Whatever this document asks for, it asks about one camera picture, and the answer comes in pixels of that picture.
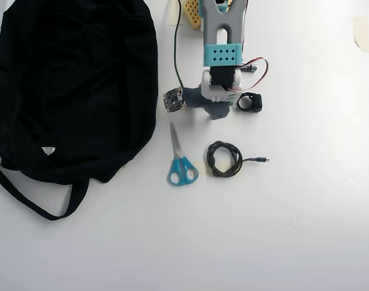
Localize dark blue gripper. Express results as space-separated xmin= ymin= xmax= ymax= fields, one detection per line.
xmin=182 ymin=87 xmax=232 ymax=121

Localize black fabric bag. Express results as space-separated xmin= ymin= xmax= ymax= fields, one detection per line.
xmin=0 ymin=0 xmax=159 ymax=221

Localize beige tape strip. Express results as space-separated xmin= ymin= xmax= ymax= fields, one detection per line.
xmin=170 ymin=0 xmax=185 ymax=25

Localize large beige tape piece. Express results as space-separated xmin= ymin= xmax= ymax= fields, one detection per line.
xmin=352 ymin=16 xmax=369 ymax=53

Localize black ring strap device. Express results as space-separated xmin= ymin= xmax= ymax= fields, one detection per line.
xmin=236 ymin=92 xmax=263 ymax=113

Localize camera circuit board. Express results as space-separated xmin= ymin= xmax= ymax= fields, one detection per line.
xmin=162 ymin=85 xmax=188 ymax=115

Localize black coiled USB cable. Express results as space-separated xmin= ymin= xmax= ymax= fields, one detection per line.
xmin=206 ymin=140 xmax=271 ymax=179

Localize blue handled scissors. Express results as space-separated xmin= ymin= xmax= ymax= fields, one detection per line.
xmin=167 ymin=121 xmax=199 ymax=186

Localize red white servo wires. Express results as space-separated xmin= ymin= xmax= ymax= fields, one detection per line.
xmin=229 ymin=56 xmax=270 ymax=92

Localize black camera cable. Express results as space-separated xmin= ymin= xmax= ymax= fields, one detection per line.
xmin=173 ymin=0 xmax=185 ymax=89

